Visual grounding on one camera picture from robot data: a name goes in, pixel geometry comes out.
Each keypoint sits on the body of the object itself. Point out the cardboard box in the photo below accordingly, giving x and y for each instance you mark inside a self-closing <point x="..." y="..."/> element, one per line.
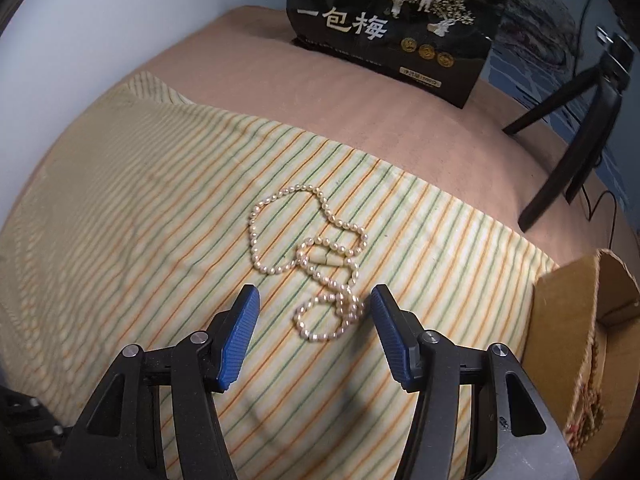
<point x="565" y="310"/>

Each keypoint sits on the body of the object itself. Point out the striped yellow cloth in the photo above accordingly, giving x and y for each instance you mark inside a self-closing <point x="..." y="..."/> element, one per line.
<point x="150" y="185"/>

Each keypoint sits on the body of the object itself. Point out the black snack bag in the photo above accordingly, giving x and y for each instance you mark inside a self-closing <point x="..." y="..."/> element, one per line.
<point x="350" y="30"/>

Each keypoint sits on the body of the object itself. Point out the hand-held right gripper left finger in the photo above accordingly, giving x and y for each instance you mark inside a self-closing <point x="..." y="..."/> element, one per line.
<point x="240" y="330"/>

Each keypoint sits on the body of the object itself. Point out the black tripod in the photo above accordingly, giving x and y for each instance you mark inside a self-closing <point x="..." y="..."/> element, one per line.
<point x="555" y="180"/>

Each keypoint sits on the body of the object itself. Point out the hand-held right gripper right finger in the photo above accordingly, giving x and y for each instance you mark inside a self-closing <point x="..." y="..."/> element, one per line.
<point x="392" y="330"/>

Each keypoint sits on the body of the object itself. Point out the pink bed sheet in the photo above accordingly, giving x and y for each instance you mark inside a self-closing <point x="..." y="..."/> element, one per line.
<point x="350" y="125"/>

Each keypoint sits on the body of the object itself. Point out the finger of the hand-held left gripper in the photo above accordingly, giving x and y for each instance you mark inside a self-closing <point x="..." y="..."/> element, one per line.
<point x="30" y="415"/>

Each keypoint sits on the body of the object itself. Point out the blue patterned blanket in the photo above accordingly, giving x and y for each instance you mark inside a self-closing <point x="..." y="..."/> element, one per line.
<point x="540" y="35"/>

